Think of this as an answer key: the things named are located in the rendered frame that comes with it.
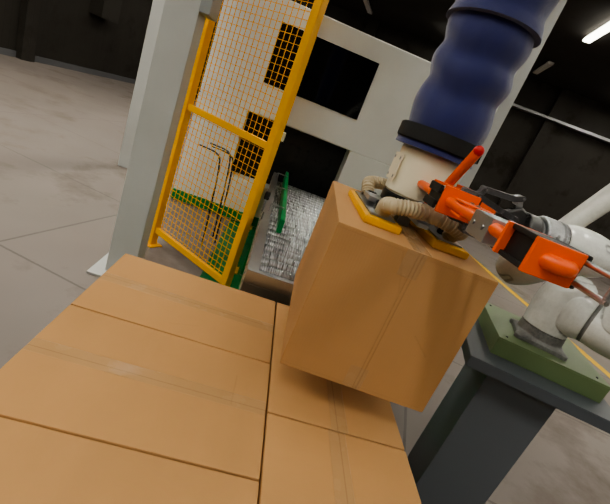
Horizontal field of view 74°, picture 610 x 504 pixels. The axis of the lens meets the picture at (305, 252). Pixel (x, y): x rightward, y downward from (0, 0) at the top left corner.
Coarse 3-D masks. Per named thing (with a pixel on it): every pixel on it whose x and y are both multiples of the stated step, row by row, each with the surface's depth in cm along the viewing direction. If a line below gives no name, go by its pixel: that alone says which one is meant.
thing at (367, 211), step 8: (352, 192) 125; (360, 192) 127; (352, 200) 119; (360, 200) 116; (368, 200) 118; (360, 208) 106; (368, 208) 105; (368, 216) 98; (376, 216) 101; (376, 224) 99; (384, 224) 99; (392, 224) 99; (392, 232) 100
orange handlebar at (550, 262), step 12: (420, 180) 104; (456, 204) 79; (468, 204) 75; (468, 216) 73; (492, 228) 64; (540, 264) 52; (552, 264) 51; (564, 264) 50; (576, 264) 51; (564, 276) 51
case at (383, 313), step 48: (336, 192) 124; (336, 240) 91; (384, 240) 91; (336, 288) 95; (384, 288) 94; (432, 288) 94; (480, 288) 93; (288, 336) 104; (336, 336) 99; (384, 336) 99; (432, 336) 98; (384, 384) 103; (432, 384) 102
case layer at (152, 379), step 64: (128, 256) 149; (64, 320) 106; (128, 320) 116; (192, 320) 127; (256, 320) 141; (0, 384) 83; (64, 384) 88; (128, 384) 95; (192, 384) 102; (256, 384) 111; (320, 384) 122; (0, 448) 72; (64, 448) 76; (128, 448) 81; (192, 448) 86; (256, 448) 92; (320, 448) 99; (384, 448) 107
